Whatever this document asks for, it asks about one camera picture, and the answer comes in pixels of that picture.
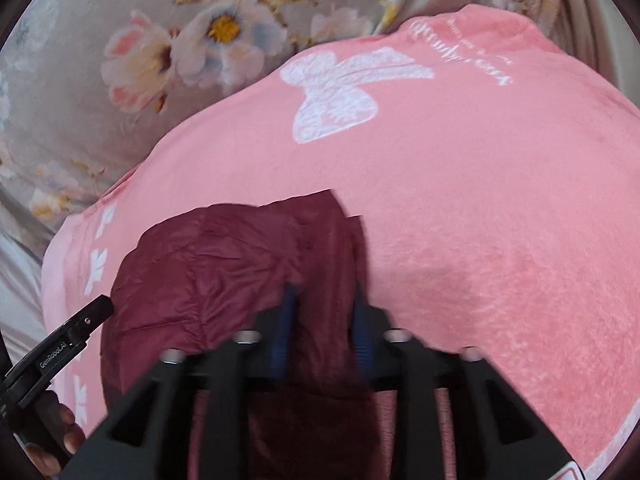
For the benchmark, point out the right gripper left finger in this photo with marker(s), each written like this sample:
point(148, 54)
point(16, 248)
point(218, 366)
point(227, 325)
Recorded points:
point(190, 413)

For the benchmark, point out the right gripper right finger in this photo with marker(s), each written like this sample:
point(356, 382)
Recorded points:
point(456, 416)

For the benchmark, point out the maroon puffer jacket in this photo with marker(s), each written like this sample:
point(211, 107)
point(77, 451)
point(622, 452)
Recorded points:
point(195, 279)

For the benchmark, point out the person left hand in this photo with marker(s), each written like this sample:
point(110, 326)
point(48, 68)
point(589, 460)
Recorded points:
point(65, 427)

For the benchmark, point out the pink printed blanket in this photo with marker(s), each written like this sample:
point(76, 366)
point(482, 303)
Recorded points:
point(497, 179)

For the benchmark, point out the grey floral bedsheet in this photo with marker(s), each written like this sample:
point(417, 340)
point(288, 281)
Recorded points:
point(88, 87)

